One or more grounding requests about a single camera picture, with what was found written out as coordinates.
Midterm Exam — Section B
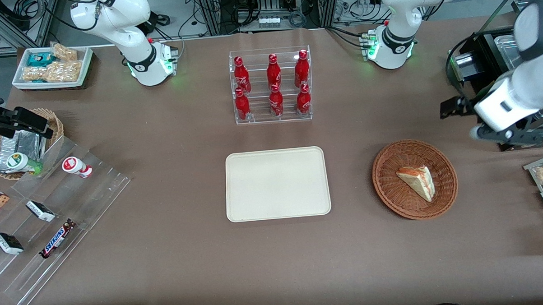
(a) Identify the triangular sandwich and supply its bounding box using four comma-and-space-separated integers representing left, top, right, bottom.
396, 165, 436, 204

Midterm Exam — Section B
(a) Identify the small oval wicker basket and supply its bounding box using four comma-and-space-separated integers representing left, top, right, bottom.
0, 107, 66, 181

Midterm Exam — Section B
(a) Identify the metal tray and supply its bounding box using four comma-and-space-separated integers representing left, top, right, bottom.
523, 152, 543, 233

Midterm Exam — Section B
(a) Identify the white rectangular snack tray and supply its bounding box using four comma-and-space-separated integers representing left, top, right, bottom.
11, 45, 95, 92

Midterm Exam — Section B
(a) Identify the large round brown wicker basket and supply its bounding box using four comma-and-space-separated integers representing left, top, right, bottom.
371, 138, 460, 222

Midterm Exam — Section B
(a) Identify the cream plastic serving tray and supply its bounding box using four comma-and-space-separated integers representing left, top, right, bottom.
224, 146, 333, 224

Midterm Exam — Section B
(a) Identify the silver foil snack pack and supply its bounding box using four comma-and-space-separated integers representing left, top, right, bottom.
0, 129, 48, 174

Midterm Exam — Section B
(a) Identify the green white yogurt bottle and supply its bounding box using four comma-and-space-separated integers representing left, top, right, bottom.
5, 151, 44, 176

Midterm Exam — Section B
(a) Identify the clear plastic warmer pan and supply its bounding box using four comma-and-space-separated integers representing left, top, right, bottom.
494, 34, 523, 71

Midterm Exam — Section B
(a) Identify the large rice cracker bag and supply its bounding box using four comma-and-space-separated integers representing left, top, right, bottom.
21, 60, 84, 84

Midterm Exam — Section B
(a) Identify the red white yogurt bottle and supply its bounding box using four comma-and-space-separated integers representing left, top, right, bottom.
61, 155, 93, 180

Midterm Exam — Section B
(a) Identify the black food warmer machine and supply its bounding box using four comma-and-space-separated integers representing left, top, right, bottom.
447, 0, 543, 154

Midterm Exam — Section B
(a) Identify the teal snack packet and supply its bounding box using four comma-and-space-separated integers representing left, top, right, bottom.
26, 52, 55, 68

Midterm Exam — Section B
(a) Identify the small rice cracker bag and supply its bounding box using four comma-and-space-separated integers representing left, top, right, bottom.
50, 42, 79, 62

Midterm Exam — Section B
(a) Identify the black white snack pack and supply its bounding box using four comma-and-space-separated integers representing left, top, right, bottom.
25, 199, 57, 224
0, 231, 25, 257

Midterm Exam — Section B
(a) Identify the clear acrylic stepped display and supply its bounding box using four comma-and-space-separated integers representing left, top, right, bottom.
0, 133, 136, 305

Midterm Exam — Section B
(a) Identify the Snickers chocolate bar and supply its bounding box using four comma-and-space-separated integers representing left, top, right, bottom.
37, 218, 78, 259

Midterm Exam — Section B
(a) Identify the red cola bottle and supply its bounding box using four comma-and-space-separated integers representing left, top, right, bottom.
295, 83, 312, 116
268, 83, 285, 118
266, 53, 283, 88
233, 88, 252, 122
293, 49, 311, 88
233, 56, 252, 95

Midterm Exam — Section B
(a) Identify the clear acrylic bottle rack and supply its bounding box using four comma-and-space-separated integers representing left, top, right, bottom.
228, 45, 314, 125

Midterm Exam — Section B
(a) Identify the white power strip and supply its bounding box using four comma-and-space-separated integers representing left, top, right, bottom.
257, 15, 281, 29

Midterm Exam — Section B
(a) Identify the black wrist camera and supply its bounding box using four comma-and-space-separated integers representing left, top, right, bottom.
439, 95, 475, 120

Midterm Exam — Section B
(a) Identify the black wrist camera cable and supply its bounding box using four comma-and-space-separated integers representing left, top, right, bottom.
445, 34, 479, 104

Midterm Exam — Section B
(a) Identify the aluminium frame beam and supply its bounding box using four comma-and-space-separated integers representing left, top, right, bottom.
0, 0, 61, 51

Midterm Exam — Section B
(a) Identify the grey coiled cable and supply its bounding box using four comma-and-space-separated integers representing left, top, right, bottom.
288, 10, 308, 28

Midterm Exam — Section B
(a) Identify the aluminium equipment frame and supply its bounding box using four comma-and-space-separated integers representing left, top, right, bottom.
196, 0, 341, 36

